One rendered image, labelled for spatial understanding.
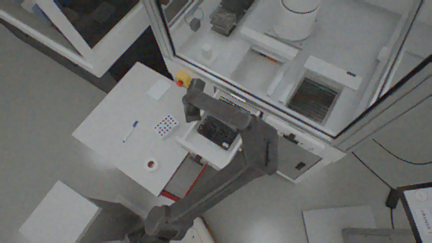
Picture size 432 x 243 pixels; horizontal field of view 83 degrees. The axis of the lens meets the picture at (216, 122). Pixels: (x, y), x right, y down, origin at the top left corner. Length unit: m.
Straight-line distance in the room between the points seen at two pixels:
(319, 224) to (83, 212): 1.55
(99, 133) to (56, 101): 1.35
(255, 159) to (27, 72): 2.91
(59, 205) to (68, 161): 1.02
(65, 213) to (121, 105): 0.62
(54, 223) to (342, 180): 1.93
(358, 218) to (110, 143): 1.77
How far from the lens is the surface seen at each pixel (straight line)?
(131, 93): 1.55
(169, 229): 0.74
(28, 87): 3.10
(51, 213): 1.53
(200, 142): 1.24
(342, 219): 2.13
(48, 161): 2.59
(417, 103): 0.83
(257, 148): 0.53
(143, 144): 1.38
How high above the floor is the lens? 2.00
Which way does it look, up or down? 67 degrees down
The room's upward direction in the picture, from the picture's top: 8 degrees counter-clockwise
